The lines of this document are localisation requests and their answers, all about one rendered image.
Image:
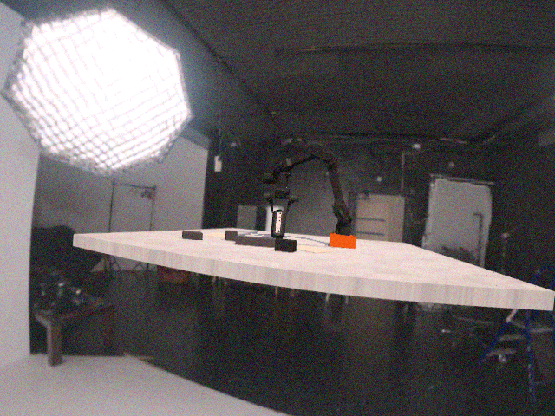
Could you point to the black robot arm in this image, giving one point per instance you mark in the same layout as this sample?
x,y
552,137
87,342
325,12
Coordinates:
x,y
339,207

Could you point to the dark grey controller unit with white label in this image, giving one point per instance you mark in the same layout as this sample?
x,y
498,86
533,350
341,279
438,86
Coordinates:
x,y
278,224

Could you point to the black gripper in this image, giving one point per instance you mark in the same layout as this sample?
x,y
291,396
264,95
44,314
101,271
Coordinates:
x,y
269,197

